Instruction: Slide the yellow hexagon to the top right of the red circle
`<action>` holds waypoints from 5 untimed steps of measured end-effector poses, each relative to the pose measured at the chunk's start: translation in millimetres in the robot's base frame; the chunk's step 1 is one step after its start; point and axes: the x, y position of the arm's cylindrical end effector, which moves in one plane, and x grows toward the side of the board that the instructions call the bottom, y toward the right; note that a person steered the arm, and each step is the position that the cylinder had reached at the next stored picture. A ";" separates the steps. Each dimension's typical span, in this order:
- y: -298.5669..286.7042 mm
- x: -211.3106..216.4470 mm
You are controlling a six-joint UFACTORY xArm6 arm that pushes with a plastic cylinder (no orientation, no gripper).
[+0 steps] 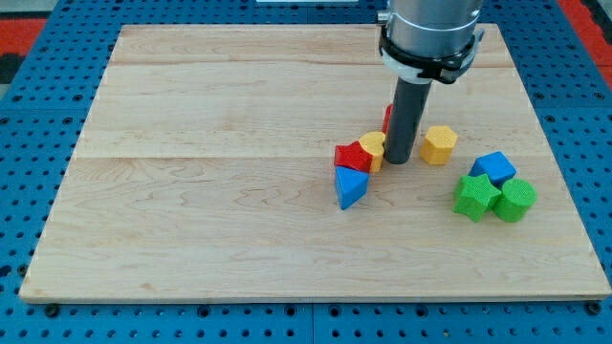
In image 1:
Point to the yellow hexagon block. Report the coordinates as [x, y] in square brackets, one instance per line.
[438, 145]

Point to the green star block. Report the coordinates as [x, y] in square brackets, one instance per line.
[474, 196]

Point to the blue cube block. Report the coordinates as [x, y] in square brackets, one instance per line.
[496, 166]

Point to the yellow heart block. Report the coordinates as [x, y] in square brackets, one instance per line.
[373, 143]

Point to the red circle block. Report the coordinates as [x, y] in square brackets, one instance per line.
[386, 117]

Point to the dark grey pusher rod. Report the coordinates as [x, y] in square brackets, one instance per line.
[407, 108]

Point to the red star block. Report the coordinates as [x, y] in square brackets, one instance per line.
[353, 156]

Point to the green cylinder block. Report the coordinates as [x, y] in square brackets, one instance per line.
[517, 197]

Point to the wooden board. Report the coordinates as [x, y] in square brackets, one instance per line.
[204, 174]

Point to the blue triangle block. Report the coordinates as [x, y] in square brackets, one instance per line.
[350, 185]

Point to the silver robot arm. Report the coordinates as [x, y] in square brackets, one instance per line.
[425, 40]

